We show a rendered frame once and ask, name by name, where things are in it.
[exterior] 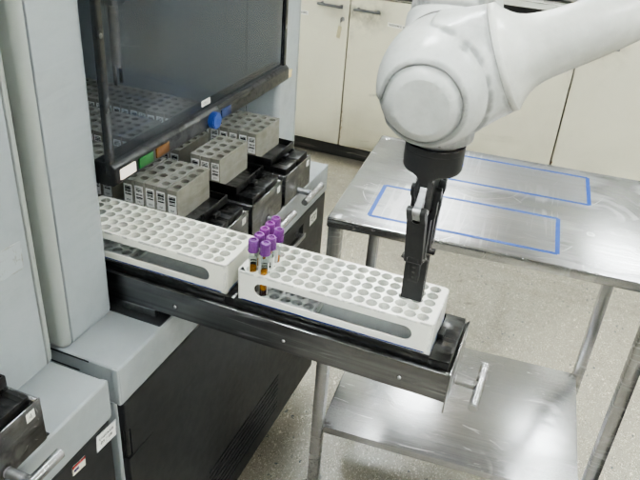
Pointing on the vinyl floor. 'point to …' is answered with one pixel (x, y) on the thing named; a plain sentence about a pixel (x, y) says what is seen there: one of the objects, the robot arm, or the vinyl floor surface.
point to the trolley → (620, 247)
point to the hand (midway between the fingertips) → (414, 276)
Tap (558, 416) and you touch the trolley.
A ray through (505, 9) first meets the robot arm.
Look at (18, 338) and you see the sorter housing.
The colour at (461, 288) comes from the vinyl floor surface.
